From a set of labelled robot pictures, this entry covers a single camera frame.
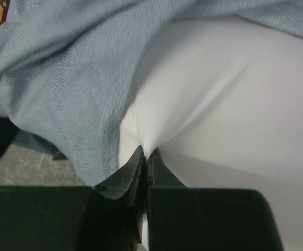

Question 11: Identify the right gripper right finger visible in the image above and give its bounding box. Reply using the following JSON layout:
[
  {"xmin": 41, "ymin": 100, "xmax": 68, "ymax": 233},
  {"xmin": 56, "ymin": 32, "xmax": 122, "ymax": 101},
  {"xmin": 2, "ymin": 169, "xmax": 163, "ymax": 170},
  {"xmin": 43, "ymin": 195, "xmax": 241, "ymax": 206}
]
[{"xmin": 147, "ymin": 150, "xmax": 283, "ymax": 251}]

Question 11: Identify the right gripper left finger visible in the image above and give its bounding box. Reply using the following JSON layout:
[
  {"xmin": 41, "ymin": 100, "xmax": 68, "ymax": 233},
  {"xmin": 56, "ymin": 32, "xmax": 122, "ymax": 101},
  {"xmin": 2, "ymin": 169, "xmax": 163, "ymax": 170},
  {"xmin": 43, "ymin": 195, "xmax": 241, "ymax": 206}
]
[{"xmin": 0, "ymin": 146, "xmax": 144, "ymax": 250}]

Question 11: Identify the white pillow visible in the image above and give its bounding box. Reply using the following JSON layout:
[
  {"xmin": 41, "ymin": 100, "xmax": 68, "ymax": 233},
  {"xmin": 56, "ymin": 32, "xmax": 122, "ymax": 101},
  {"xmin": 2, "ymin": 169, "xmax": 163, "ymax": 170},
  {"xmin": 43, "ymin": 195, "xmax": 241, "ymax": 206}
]
[{"xmin": 119, "ymin": 17, "xmax": 303, "ymax": 250}]

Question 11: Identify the blue-grey pillowcase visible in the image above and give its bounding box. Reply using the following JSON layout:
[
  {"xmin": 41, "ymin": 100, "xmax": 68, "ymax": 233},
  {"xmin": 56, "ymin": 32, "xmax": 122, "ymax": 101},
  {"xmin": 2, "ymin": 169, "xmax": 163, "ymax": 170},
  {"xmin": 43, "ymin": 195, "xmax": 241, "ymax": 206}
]
[{"xmin": 0, "ymin": 1, "xmax": 303, "ymax": 185}]

